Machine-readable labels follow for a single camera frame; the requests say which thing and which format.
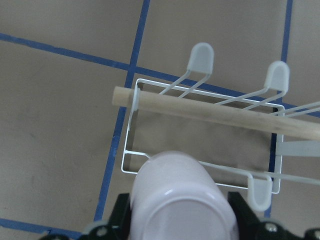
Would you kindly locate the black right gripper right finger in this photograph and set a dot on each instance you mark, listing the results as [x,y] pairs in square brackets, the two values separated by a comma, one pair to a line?
[250,227]

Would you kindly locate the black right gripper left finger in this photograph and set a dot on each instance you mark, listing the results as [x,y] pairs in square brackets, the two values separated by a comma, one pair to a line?
[118,225]

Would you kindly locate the pink plastic cup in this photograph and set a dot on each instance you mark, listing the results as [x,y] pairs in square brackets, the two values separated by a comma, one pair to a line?
[174,198]

